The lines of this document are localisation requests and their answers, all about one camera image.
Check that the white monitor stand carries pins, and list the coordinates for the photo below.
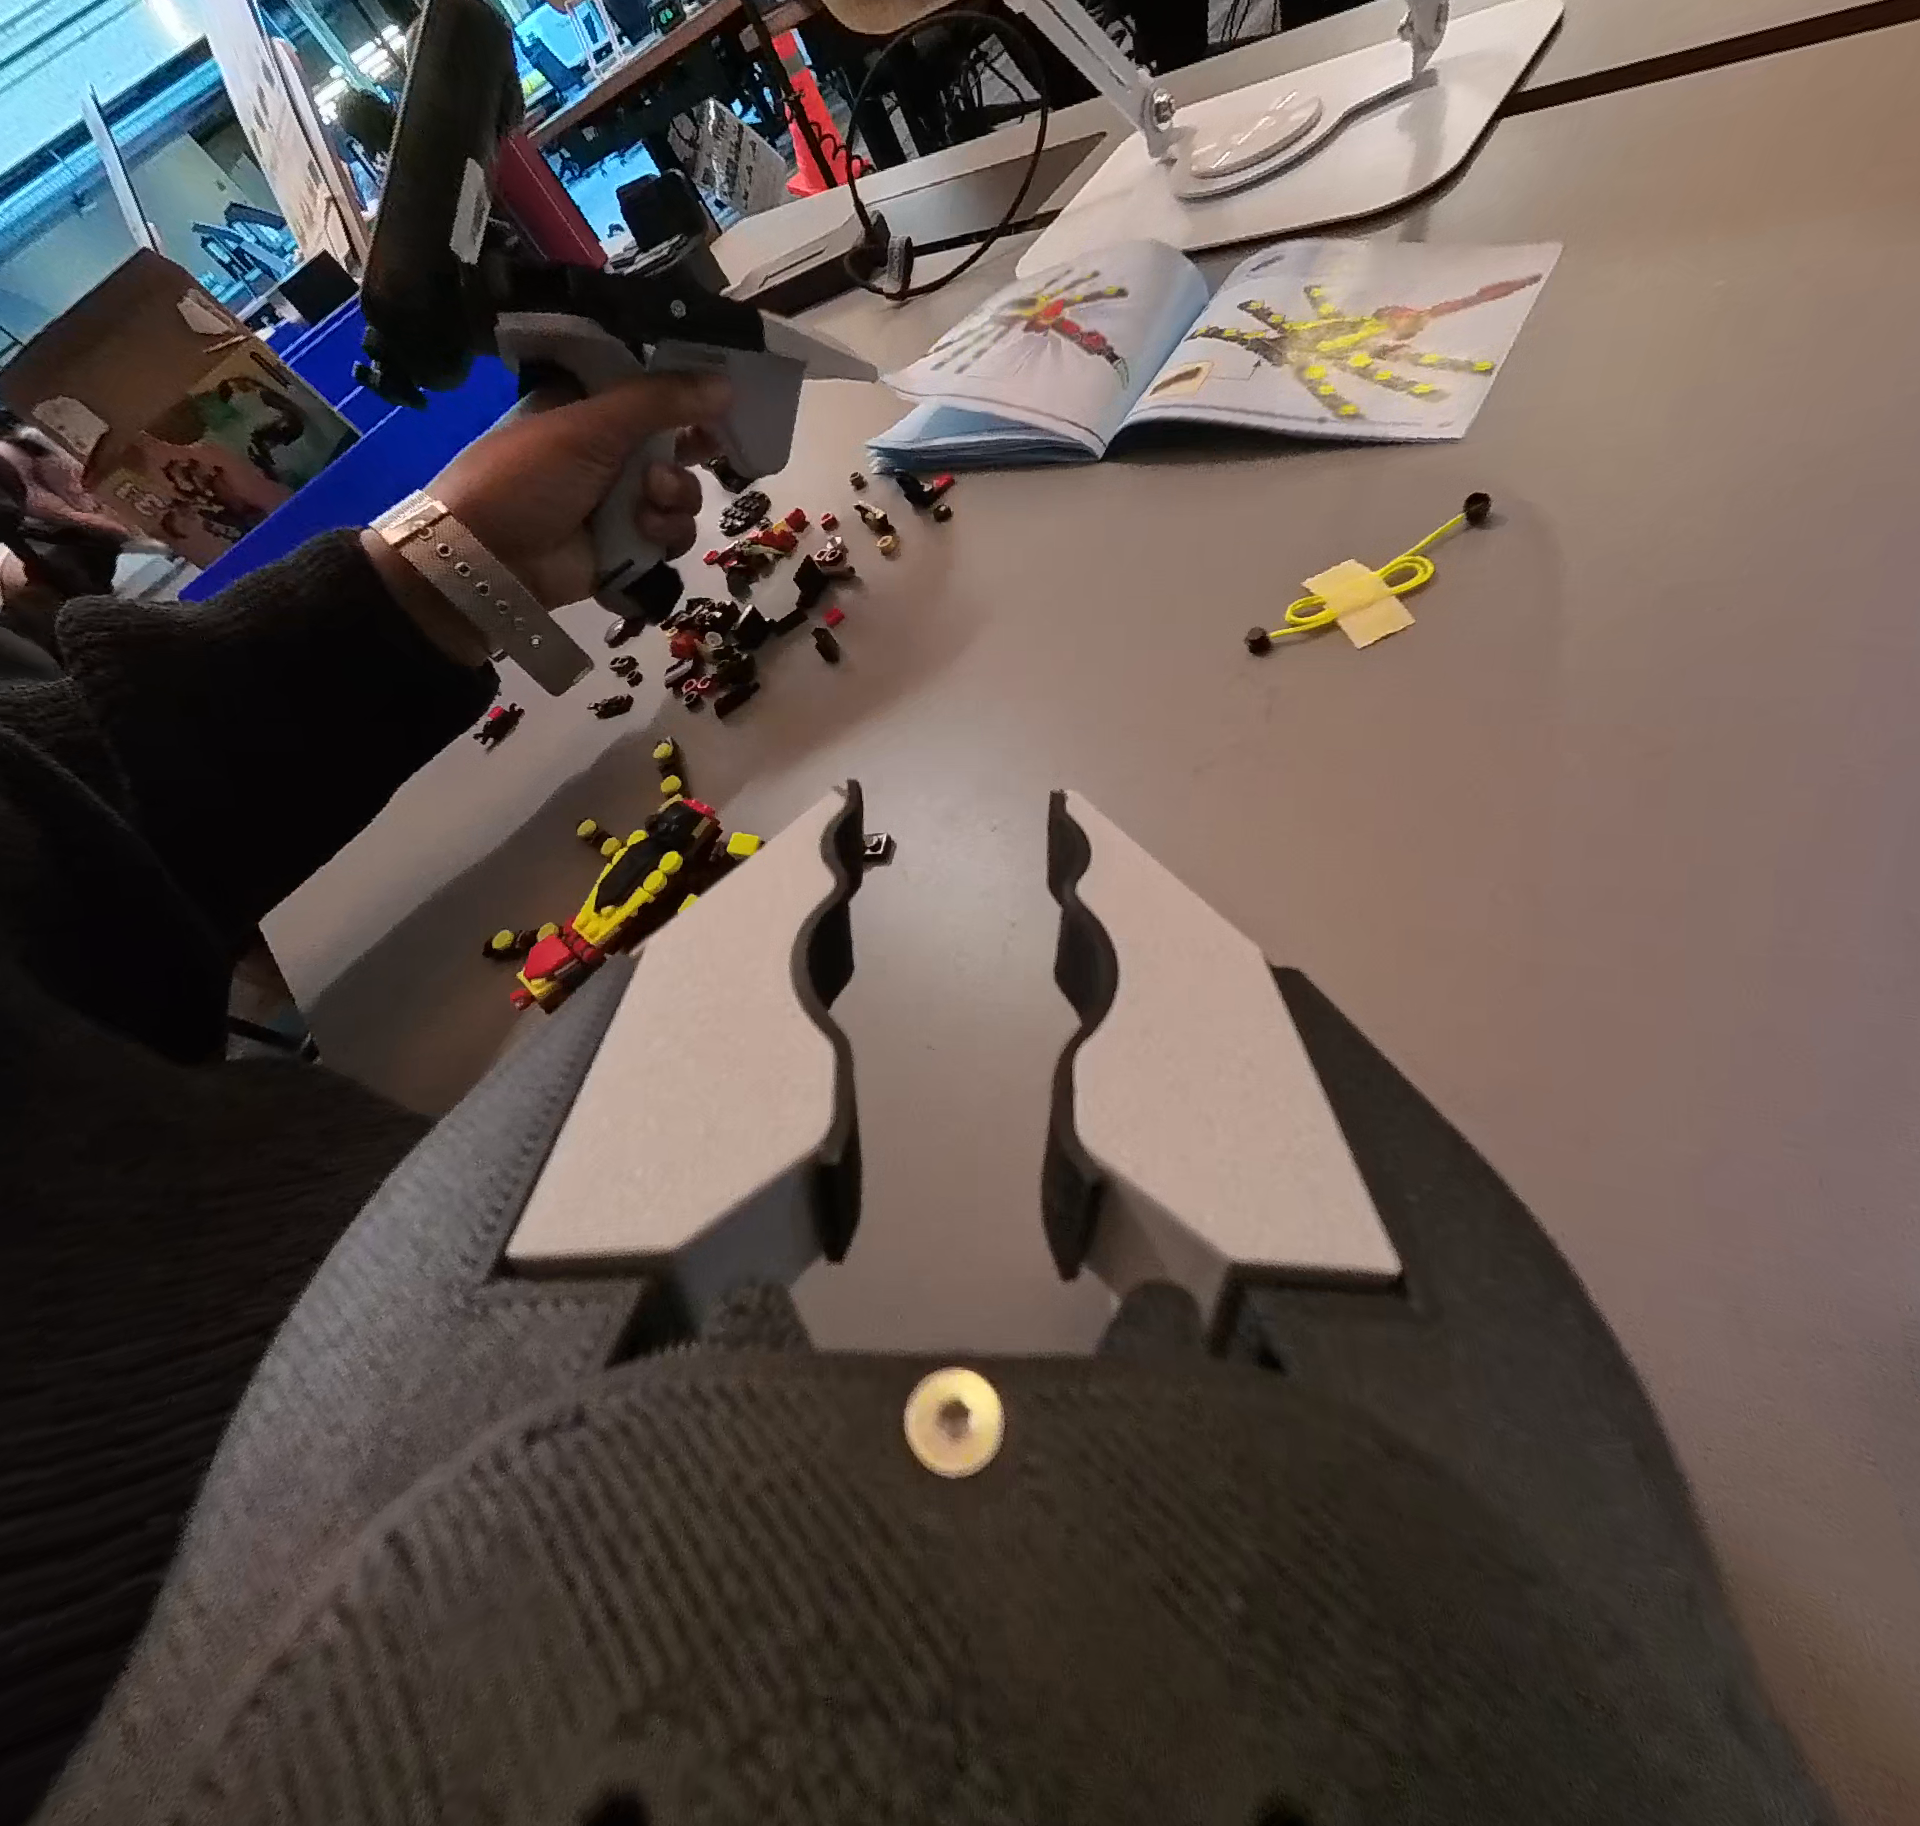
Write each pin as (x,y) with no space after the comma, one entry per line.
(1395,86)

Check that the person's black sweater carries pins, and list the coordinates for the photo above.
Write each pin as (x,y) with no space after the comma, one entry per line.
(151,1332)

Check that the lego instruction booklet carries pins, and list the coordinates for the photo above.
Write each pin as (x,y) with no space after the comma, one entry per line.
(1320,356)

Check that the person's left forearm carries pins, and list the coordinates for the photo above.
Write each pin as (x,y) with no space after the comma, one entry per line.
(271,717)

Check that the person's left hand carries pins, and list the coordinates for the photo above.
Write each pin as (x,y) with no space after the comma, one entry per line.
(555,491)

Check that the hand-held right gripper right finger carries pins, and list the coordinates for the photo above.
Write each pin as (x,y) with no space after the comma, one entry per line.
(1230,1106)

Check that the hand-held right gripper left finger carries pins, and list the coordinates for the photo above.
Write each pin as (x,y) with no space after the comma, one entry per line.
(676,1106)

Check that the blue plastic bin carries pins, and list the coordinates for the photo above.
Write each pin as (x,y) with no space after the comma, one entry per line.
(405,431)
(322,347)

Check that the small black red lego figure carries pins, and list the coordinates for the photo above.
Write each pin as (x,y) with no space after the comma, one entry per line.
(500,722)

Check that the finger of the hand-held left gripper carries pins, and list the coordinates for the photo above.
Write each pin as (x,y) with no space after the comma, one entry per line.
(802,353)

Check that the orange traffic cone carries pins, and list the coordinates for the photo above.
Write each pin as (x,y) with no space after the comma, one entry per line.
(812,153)

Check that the pile of loose lego pieces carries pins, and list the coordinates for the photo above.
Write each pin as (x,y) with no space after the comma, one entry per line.
(735,627)

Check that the black yellow lego spider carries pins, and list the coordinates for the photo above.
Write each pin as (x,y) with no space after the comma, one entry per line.
(645,880)

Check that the cardboard box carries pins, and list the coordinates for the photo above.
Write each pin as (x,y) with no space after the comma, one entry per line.
(151,401)

